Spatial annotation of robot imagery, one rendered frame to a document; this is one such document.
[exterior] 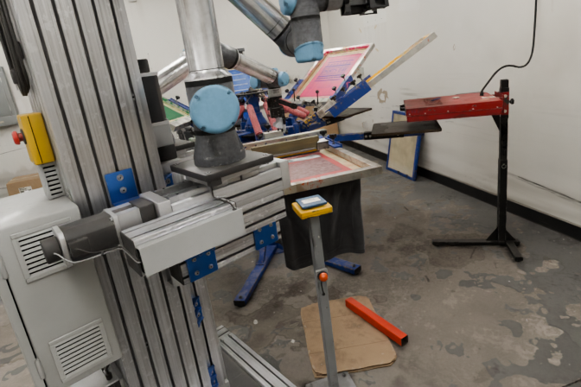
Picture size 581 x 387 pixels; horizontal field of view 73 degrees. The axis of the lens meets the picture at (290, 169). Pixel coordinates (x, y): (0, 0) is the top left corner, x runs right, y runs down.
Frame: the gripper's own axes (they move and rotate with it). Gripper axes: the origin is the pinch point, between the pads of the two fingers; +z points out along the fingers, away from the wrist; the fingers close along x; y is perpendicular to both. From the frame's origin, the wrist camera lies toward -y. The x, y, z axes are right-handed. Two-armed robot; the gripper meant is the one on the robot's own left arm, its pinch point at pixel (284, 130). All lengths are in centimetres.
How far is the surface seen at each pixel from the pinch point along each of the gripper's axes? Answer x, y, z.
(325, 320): 80, 14, 70
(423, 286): 23, -71, 113
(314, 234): 80, 14, 29
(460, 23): -99, -200, -47
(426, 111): -2, -96, 6
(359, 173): 61, -17, 14
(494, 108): 18, -131, 8
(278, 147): 1.8, 5.0, 8.9
